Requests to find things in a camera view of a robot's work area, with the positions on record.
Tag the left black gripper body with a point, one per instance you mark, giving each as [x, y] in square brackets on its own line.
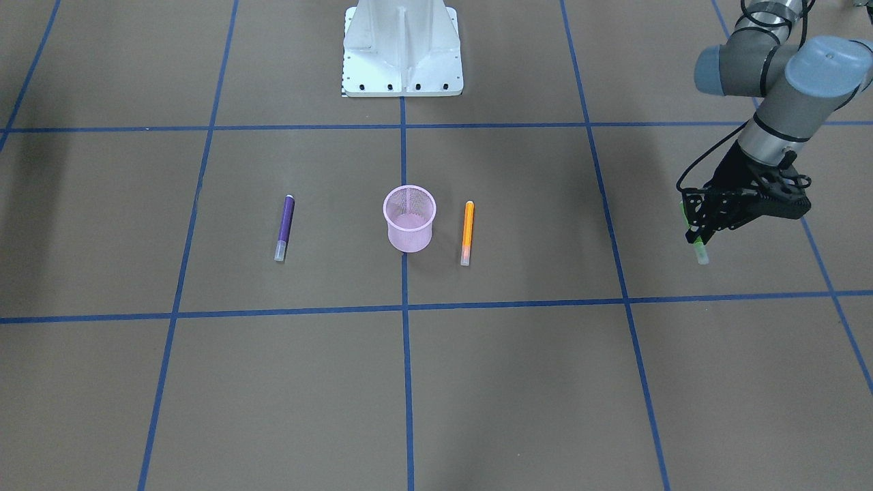
[732, 170]

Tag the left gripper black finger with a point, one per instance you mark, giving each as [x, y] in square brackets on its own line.
[696, 217]
[714, 218]

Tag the green highlighter pen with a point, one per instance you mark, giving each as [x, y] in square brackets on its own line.
[699, 247]

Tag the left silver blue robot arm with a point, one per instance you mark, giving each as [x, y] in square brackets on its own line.
[799, 87]

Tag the orange highlighter pen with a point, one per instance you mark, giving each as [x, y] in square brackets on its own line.
[467, 230]

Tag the pink mesh pen holder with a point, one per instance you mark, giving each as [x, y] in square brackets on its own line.
[409, 212]

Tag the purple highlighter pen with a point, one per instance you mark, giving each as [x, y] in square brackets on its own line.
[285, 229]

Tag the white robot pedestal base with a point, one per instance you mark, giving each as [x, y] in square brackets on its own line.
[395, 49]

